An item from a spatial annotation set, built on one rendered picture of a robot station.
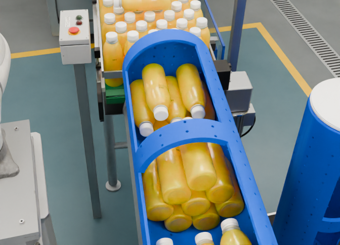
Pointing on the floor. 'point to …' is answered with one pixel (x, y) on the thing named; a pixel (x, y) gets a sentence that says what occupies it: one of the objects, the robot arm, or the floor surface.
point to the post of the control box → (87, 136)
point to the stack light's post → (237, 28)
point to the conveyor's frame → (107, 118)
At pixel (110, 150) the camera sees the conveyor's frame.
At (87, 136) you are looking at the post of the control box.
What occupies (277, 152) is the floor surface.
